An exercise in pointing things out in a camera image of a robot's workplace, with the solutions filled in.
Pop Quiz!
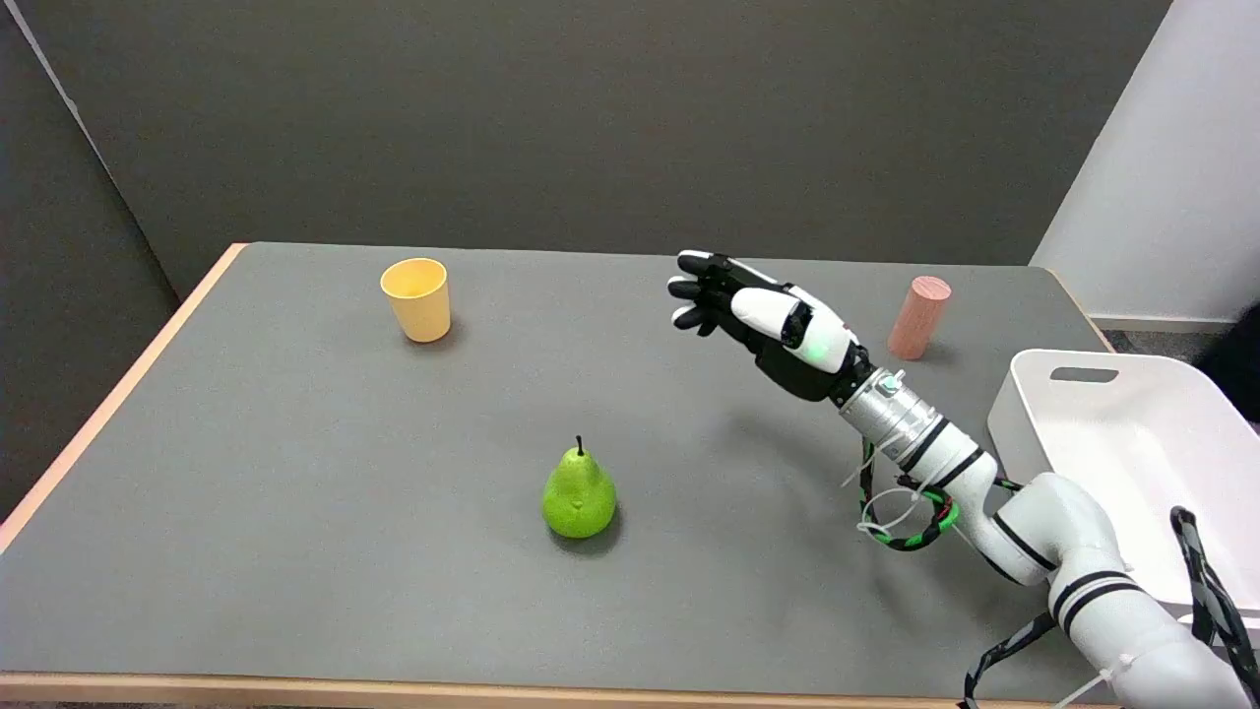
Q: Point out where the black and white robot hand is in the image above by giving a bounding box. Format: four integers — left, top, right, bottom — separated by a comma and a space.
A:
667, 250, 874, 404

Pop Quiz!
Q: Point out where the pink wooden cylinder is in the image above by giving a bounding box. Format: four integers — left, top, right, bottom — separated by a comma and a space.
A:
887, 276, 953, 361

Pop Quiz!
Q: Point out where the green pear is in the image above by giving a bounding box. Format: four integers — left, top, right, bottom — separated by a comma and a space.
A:
541, 436, 618, 540

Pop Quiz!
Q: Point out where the white plastic bin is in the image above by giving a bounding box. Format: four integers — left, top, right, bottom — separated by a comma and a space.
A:
987, 349, 1260, 623

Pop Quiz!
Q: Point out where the yellow plastic cup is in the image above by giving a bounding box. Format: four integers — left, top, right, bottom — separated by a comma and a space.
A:
380, 258, 453, 344

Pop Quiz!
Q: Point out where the green and black braided cable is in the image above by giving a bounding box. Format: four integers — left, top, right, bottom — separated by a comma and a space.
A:
858, 439, 1025, 551

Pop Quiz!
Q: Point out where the black flat cable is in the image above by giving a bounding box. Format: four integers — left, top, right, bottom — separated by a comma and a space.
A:
960, 506, 1260, 709

